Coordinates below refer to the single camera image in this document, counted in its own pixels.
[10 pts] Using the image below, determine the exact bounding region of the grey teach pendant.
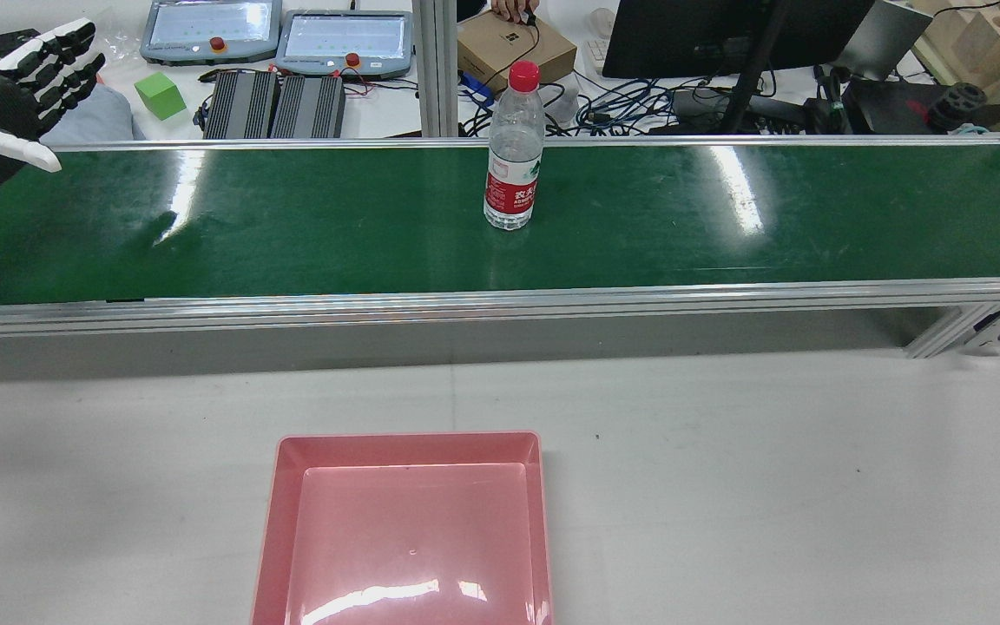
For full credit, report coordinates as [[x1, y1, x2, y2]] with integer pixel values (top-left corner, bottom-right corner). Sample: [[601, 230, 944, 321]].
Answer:
[[274, 9, 414, 81], [140, 0, 282, 66]]

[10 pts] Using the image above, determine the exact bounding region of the black computer box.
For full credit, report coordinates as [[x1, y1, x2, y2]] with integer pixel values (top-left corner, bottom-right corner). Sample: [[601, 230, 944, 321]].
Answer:
[[843, 78, 944, 136]]

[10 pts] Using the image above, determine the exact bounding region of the green conveyor belt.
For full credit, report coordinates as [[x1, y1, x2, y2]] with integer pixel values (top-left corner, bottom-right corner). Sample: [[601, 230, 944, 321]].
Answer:
[[0, 132, 1000, 359]]

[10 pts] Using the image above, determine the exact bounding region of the black finned controller box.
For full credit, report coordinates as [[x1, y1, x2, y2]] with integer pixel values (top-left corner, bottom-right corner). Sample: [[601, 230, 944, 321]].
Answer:
[[203, 71, 280, 140], [273, 75, 346, 140]]

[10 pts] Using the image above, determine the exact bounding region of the blue lanyard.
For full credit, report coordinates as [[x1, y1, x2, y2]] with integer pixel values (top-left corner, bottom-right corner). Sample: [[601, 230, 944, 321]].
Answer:
[[458, 71, 501, 110]]

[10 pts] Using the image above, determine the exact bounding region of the blue cable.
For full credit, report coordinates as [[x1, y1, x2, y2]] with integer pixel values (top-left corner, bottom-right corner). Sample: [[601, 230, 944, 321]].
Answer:
[[576, 78, 680, 131]]

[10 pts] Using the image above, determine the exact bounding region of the aluminium frame post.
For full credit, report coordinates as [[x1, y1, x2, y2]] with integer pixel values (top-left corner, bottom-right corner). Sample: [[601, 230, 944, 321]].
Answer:
[[413, 0, 459, 138]]

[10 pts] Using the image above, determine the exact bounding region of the grey tilted panel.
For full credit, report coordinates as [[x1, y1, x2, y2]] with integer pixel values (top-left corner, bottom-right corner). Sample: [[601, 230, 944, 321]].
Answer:
[[830, 0, 935, 81]]

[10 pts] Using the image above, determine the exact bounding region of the black mouse cable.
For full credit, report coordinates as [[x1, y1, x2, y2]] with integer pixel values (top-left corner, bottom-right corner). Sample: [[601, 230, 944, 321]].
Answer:
[[513, 19, 542, 67]]

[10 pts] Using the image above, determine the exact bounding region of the black roller wheel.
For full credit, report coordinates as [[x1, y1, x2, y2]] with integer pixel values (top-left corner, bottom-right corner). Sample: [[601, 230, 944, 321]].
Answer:
[[928, 82, 987, 131]]

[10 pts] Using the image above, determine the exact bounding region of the brown cardboard box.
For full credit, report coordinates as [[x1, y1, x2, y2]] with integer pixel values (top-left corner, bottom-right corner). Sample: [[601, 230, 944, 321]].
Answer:
[[457, 9, 578, 95]]

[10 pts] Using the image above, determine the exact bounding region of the black monitor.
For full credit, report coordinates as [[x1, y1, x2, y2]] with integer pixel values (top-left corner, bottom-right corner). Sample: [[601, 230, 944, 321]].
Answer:
[[602, 0, 874, 79]]

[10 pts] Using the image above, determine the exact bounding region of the clear water bottle red cap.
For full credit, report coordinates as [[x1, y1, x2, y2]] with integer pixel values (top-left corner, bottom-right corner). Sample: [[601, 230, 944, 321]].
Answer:
[[484, 61, 546, 232]]

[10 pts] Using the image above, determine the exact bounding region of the pink plastic basket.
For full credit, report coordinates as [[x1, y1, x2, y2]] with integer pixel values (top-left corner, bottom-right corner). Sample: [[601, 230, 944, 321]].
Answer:
[[250, 431, 553, 625]]

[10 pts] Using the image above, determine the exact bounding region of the blue grey cloth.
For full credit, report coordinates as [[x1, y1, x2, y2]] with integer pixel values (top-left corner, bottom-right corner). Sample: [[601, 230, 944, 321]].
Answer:
[[38, 84, 147, 144]]

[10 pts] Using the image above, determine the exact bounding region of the black monitor stand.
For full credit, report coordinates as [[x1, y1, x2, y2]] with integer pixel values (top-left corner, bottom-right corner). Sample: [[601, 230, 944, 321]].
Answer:
[[717, 0, 793, 135]]

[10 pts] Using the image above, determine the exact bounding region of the green cube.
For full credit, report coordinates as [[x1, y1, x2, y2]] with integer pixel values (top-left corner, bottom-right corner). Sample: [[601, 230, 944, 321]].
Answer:
[[134, 72, 188, 121]]

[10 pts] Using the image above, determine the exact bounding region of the clear plastic bag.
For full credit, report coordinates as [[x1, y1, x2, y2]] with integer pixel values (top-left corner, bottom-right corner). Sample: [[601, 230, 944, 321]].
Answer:
[[543, 82, 580, 122]]

